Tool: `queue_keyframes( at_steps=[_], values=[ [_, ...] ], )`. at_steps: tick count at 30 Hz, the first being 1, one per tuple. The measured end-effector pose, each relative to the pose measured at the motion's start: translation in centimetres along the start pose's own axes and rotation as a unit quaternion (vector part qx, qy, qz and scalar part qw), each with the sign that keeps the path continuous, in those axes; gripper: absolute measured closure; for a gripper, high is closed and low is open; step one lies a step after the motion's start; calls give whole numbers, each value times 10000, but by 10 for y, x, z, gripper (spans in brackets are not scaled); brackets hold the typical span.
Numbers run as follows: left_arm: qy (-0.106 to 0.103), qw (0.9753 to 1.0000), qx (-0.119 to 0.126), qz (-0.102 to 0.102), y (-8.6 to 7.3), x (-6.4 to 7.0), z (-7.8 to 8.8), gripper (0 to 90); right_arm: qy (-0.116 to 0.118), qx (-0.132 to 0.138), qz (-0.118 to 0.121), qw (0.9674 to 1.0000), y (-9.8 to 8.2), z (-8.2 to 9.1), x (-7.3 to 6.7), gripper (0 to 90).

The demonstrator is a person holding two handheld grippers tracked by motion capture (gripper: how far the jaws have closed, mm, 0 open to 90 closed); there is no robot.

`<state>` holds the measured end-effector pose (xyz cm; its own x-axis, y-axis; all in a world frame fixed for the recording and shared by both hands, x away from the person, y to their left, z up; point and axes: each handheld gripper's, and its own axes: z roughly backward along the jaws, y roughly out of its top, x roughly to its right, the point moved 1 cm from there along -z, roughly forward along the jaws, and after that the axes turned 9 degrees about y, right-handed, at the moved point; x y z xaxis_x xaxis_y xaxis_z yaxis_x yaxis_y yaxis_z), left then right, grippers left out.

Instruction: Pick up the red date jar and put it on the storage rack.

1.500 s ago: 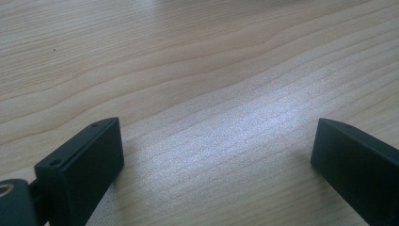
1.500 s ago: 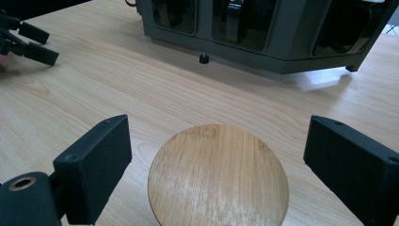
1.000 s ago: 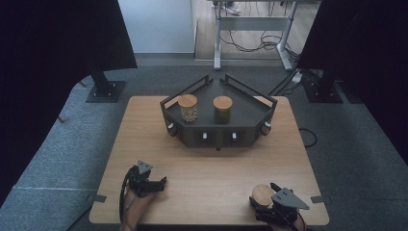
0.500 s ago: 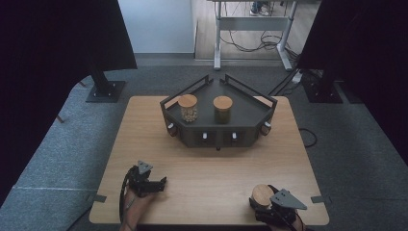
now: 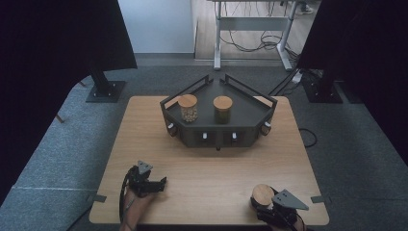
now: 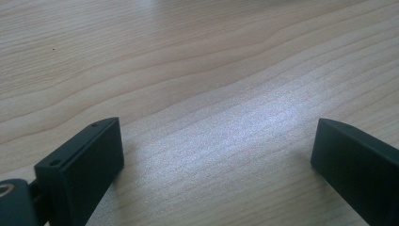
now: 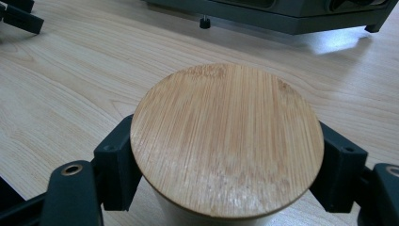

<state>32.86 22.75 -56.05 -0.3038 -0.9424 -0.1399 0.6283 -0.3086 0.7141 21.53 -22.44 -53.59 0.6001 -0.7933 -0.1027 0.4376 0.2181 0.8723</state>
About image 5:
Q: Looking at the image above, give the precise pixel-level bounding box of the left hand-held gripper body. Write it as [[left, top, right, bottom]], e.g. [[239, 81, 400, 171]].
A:
[[127, 160, 154, 198]]

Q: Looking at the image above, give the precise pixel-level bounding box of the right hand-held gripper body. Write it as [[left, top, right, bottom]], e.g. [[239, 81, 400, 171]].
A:
[[256, 189, 311, 231]]

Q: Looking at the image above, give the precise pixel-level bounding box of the glass jar with brown contents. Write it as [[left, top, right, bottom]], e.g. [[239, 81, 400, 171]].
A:
[[249, 183, 276, 211]]

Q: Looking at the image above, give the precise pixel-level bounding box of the glass jar with pale beans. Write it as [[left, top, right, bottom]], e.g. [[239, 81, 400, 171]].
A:
[[177, 93, 199, 123]]

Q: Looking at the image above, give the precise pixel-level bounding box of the black corner shelf rack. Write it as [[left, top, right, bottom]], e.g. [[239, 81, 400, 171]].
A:
[[159, 73, 279, 152]]

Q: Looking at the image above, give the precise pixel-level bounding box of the glass jar with green contents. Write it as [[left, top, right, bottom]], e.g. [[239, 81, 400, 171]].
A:
[[213, 95, 234, 125]]

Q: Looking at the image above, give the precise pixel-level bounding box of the black metal stand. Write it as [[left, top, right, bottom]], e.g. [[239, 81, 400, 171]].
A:
[[301, 68, 344, 104], [85, 61, 127, 104]]

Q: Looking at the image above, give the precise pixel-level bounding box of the white power strip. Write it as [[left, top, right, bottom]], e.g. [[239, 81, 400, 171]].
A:
[[291, 69, 304, 85]]

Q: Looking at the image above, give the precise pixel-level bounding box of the left hand-held gripper cable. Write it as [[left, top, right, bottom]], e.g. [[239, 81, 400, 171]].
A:
[[117, 166, 137, 225]]

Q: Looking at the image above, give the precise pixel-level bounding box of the black looped floor cable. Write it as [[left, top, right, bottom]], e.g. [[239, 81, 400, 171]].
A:
[[298, 127, 319, 149]]

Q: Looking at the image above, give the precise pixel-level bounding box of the tangle of black cables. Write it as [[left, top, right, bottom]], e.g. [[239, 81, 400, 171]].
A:
[[219, 1, 301, 62]]

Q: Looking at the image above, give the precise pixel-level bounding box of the white desk frame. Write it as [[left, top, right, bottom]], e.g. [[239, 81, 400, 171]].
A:
[[206, 0, 301, 72]]

